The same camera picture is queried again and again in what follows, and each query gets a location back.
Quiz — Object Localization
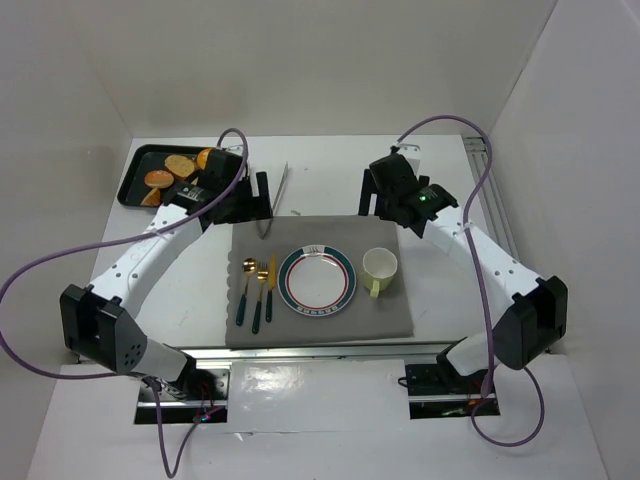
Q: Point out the silver metal tongs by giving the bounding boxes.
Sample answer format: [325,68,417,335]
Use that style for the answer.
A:
[256,163,289,240]

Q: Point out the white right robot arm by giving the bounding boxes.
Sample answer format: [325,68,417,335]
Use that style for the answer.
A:
[359,152,568,377]

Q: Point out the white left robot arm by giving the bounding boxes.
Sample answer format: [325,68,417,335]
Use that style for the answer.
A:
[60,147,273,398]

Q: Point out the round golden bun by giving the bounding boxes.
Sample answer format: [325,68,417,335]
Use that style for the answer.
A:
[144,170,175,189]

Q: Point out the pale yellow mug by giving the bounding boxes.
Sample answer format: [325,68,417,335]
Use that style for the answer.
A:
[361,247,398,298]

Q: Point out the orange croissant piece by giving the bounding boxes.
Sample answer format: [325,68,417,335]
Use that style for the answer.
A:
[140,188,161,207]

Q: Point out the black baking tray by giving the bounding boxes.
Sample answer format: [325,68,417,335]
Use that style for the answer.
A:
[116,144,251,213]

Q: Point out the white plate green rim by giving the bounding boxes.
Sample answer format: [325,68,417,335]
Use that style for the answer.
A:
[276,245,357,317]

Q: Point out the grey placemat cloth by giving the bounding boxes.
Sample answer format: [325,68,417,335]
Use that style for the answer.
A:
[225,216,414,348]

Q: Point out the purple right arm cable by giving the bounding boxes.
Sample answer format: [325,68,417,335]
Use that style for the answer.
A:
[395,114,546,448]

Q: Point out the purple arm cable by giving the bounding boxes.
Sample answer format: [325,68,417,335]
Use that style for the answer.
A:
[395,114,546,448]
[0,128,250,478]

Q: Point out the gold spoon green handle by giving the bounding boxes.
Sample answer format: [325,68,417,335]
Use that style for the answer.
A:
[235,258,257,326]

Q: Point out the gold fork green handle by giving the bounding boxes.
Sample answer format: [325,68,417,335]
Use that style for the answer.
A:
[251,262,269,335]

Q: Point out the aluminium rail right side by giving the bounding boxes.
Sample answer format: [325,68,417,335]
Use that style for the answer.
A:
[462,137,519,260]

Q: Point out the aluminium rail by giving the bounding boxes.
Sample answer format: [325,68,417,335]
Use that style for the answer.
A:
[182,342,453,368]
[462,137,519,260]

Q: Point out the gold knife green handle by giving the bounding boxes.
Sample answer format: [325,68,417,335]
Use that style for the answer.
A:
[265,253,277,323]

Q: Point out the aluminium rail front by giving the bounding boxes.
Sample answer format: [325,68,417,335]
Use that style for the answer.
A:
[182,342,453,368]

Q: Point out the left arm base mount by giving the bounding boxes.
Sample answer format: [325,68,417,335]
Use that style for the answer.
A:
[156,360,231,425]

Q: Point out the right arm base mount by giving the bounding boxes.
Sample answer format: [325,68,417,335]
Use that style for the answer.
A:
[397,357,500,420]

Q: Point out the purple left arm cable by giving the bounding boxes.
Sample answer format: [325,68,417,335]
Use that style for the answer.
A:
[0,128,250,478]

